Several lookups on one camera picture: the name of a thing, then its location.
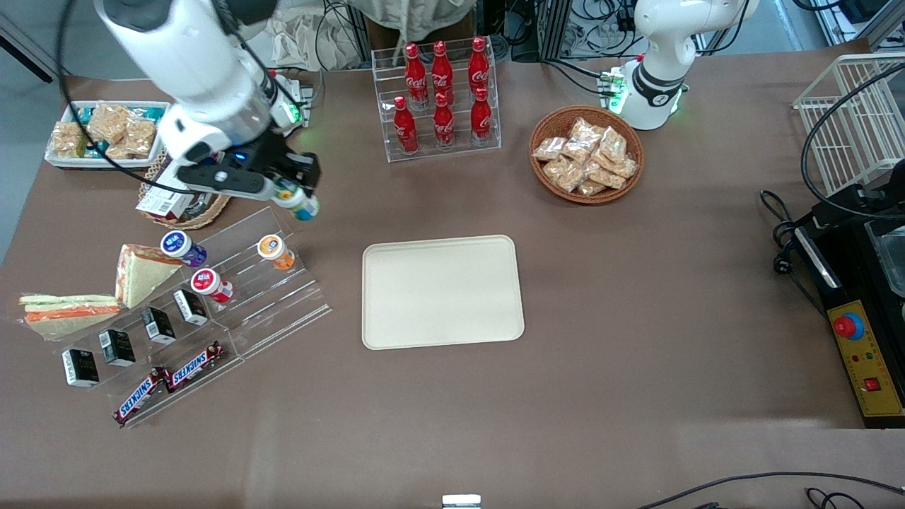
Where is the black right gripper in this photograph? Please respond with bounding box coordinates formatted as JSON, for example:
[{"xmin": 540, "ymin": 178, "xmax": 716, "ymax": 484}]
[{"xmin": 239, "ymin": 133, "xmax": 322, "ymax": 199}]

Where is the green cap gum bottle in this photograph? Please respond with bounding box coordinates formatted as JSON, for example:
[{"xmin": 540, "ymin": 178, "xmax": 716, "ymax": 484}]
[{"xmin": 272, "ymin": 180, "xmax": 321, "ymax": 222}]

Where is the orange cap gum bottle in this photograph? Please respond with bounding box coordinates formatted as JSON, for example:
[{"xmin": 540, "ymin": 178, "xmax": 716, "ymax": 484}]
[{"xmin": 257, "ymin": 234, "xmax": 296, "ymax": 271}]

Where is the purple cap gum bottle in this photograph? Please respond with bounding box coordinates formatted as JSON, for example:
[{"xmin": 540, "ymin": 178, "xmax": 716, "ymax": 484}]
[{"xmin": 160, "ymin": 230, "xmax": 208, "ymax": 268}]

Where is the red cap gum bottle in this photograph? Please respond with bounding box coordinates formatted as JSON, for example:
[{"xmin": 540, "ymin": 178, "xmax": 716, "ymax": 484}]
[{"xmin": 190, "ymin": 268, "xmax": 234, "ymax": 304}]

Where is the beige plastic tray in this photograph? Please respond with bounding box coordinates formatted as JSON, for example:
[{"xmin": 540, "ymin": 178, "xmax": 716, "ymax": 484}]
[{"xmin": 362, "ymin": 235, "xmax": 525, "ymax": 351}]

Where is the white rectangular snack tray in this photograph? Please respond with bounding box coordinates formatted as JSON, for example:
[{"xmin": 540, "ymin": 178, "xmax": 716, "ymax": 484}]
[{"xmin": 45, "ymin": 100, "xmax": 174, "ymax": 171}]

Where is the green lit connector box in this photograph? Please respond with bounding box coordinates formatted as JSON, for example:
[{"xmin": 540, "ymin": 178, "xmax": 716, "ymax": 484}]
[
  {"xmin": 272, "ymin": 71, "xmax": 316, "ymax": 129},
  {"xmin": 598, "ymin": 67, "xmax": 631, "ymax": 115}
]

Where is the oval light wicker basket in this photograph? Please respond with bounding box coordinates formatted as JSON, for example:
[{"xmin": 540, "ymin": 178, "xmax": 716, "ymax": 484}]
[{"xmin": 138, "ymin": 145, "xmax": 231, "ymax": 230}]

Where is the red cola bottle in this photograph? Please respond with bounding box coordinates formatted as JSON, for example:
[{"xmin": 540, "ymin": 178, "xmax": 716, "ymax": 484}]
[
  {"xmin": 393, "ymin": 96, "xmax": 419, "ymax": 155},
  {"xmin": 471, "ymin": 88, "xmax": 494, "ymax": 146},
  {"xmin": 431, "ymin": 40, "xmax": 455, "ymax": 105},
  {"xmin": 404, "ymin": 42, "xmax": 429, "ymax": 108},
  {"xmin": 433, "ymin": 92, "xmax": 456, "ymax": 148},
  {"xmin": 468, "ymin": 37, "xmax": 491, "ymax": 97}
]

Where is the clear acrylic stepped stand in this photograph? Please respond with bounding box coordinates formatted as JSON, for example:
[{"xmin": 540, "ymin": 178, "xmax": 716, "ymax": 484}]
[{"xmin": 53, "ymin": 206, "xmax": 332, "ymax": 429}]

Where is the red and white box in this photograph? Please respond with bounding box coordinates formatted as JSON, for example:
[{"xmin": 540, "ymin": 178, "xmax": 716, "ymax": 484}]
[{"xmin": 136, "ymin": 159, "xmax": 197, "ymax": 221}]

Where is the rice cracker packet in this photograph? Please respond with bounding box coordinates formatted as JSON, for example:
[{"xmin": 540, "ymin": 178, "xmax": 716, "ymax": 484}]
[
  {"xmin": 51, "ymin": 122, "xmax": 89, "ymax": 158},
  {"xmin": 88, "ymin": 103, "xmax": 132, "ymax": 143},
  {"xmin": 124, "ymin": 119, "xmax": 158, "ymax": 157}
]

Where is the small black box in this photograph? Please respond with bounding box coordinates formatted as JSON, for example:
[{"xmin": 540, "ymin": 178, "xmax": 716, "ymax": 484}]
[
  {"xmin": 99, "ymin": 329, "xmax": 136, "ymax": 368},
  {"xmin": 62, "ymin": 349, "xmax": 100, "ymax": 388},
  {"xmin": 173, "ymin": 288, "xmax": 209, "ymax": 327},
  {"xmin": 141, "ymin": 307, "xmax": 177, "ymax": 346}
]

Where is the wrapped triangle ham sandwich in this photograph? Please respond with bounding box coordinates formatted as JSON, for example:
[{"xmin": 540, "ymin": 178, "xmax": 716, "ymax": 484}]
[{"xmin": 115, "ymin": 243, "xmax": 187, "ymax": 310}]

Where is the clear acrylic bottle rack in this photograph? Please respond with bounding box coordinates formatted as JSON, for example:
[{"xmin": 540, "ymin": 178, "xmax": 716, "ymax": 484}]
[{"xmin": 372, "ymin": 37, "xmax": 503, "ymax": 164}]

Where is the Snickers bar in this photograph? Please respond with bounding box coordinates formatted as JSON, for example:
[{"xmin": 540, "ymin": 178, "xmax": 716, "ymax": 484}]
[
  {"xmin": 112, "ymin": 367, "xmax": 171, "ymax": 427},
  {"xmin": 164, "ymin": 341, "xmax": 226, "ymax": 392}
]

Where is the round brown wicker basket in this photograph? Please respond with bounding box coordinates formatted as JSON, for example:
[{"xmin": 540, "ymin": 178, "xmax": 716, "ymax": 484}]
[{"xmin": 529, "ymin": 105, "xmax": 645, "ymax": 205}]

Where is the wrapped flat vegetable sandwich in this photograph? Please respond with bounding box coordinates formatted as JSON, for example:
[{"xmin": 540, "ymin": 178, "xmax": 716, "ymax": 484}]
[{"xmin": 17, "ymin": 293, "xmax": 123, "ymax": 342}]

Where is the black control box yellow panel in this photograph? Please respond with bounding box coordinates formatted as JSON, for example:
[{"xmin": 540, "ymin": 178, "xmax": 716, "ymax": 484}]
[{"xmin": 790, "ymin": 205, "xmax": 905, "ymax": 429}]

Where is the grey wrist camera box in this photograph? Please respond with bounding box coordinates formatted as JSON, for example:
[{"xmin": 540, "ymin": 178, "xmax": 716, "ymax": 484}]
[{"xmin": 176, "ymin": 163, "xmax": 277, "ymax": 201}]

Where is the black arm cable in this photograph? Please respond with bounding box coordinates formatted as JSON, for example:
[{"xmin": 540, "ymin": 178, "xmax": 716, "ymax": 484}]
[{"xmin": 56, "ymin": 0, "xmax": 195, "ymax": 196}]

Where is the black cable with plug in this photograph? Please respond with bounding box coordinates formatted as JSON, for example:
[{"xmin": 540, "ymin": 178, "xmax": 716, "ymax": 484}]
[{"xmin": 759, "ymin": 189, "xmax": 827, "ymax": 315}]

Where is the black looping cable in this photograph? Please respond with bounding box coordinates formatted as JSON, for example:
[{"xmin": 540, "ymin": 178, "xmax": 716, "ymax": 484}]
[{"xmin": 800, "ymin": 62, "xmax": 905, "ymax": 221}]

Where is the long black table cable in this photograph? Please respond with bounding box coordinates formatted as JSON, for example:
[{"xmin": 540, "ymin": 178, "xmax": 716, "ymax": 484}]
[{"xmin": 635, "ymin": 472, "xmax": 905, "ymax": 509}]

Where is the white wire basket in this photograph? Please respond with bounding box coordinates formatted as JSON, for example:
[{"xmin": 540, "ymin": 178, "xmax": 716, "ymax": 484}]
[{"xmin": 792, "ymin": 52, "xmax": 905, "ymax": 199}]

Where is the black clamp mount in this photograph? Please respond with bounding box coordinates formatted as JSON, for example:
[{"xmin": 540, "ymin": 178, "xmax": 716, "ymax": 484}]
[{"xmin": 812, "ymin": 160, "xmax": 905, "ymax": 228}]

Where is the short curled black cable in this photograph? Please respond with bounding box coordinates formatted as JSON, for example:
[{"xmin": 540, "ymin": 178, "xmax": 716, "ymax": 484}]
[{"xmin": 805, "ymin": 487, "xmax": 868, "ymax": 509}]

